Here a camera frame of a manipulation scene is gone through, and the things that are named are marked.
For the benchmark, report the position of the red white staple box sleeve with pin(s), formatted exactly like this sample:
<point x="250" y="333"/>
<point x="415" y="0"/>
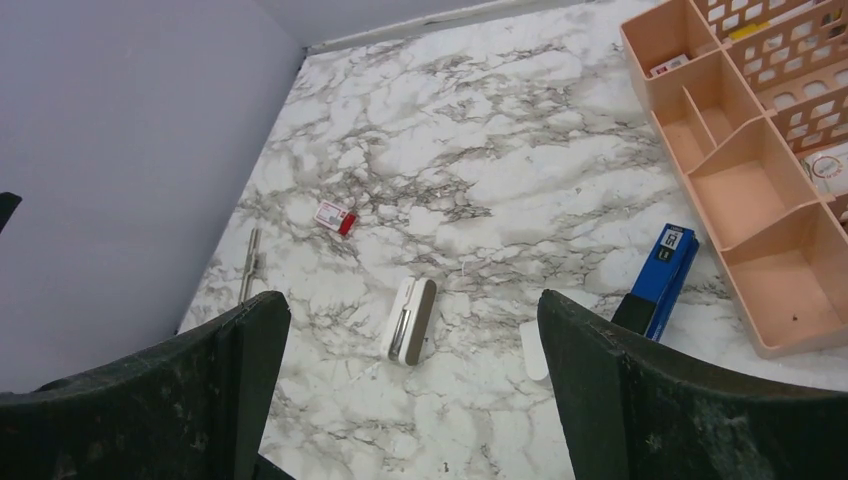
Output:
<point x="335" y="217"/>

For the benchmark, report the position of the metal stapler magazine rail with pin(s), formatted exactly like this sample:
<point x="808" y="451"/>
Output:
<point x="251" y="265"/>

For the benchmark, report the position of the small white staple remover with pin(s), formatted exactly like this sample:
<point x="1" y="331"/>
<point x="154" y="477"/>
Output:
<point x="533" y="353"/>

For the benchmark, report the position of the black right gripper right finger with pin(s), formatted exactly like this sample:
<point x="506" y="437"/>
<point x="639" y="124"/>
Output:
<point x="632" y="408"/>

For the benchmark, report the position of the peach plastic desk organizer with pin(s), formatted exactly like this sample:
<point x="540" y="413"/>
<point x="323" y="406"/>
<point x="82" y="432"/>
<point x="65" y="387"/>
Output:
<point x="740" y="92"/>

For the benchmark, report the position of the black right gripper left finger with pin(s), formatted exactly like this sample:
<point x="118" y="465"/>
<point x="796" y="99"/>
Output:
<point x="192" y="407"/>

